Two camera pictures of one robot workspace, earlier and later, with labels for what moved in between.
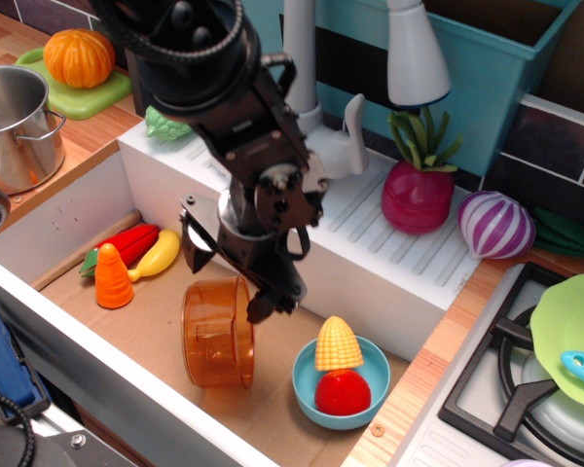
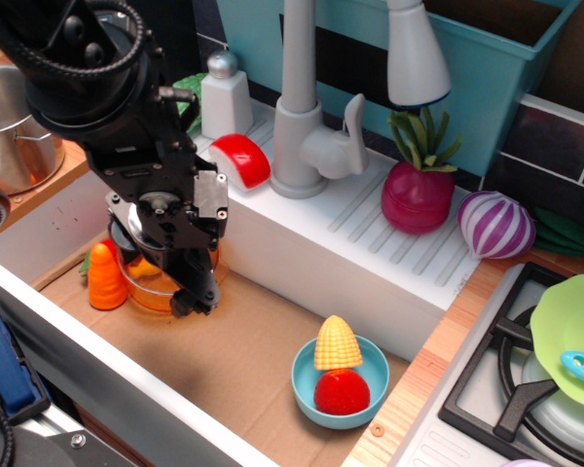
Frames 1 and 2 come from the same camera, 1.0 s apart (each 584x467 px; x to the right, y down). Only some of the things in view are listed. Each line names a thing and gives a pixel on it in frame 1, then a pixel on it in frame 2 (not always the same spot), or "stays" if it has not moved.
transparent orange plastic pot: (217, 337) to (144, 279)
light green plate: (568, 317) stays
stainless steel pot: (21, 138) stays
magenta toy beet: (419, 192) stays
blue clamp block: (3, 371) stays
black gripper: (264, 261) to (176, 207)
